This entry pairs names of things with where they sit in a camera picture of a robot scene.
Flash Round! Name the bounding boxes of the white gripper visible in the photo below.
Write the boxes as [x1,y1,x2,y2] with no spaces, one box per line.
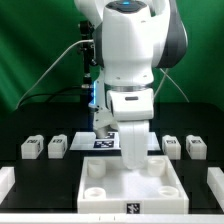
[107,88,154,169]

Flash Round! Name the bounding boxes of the white square tabletop part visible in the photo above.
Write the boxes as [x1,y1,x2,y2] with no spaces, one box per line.
[77,156,189,214]

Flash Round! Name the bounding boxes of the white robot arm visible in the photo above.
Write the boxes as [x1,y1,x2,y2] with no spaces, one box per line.
[74,0,188,169]

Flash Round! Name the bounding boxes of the white marker sheet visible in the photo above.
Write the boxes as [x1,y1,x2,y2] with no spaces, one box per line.
[69,131,161,152]

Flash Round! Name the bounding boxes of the white right fence block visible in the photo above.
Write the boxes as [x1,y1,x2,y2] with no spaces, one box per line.
[207,167,224,211]

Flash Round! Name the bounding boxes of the white fence block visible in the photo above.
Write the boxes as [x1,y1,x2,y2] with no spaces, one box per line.
[0,167,15,204]
[207,167,224,211]

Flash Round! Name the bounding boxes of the white left fence block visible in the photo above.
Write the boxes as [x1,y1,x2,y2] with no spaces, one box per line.
[0,167,15,204]

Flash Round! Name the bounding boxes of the white front fence bar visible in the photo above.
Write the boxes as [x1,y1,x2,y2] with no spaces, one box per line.
[0,213,224,224]

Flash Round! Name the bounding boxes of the black cable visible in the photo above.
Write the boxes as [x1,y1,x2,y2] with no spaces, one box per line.
[18,85,92,108]

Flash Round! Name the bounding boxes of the grey cable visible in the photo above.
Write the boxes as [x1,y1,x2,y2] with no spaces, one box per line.
[15,39,96,110]

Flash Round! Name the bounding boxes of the black camera stand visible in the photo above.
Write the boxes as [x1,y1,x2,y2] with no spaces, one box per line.
[77,20,100,104]

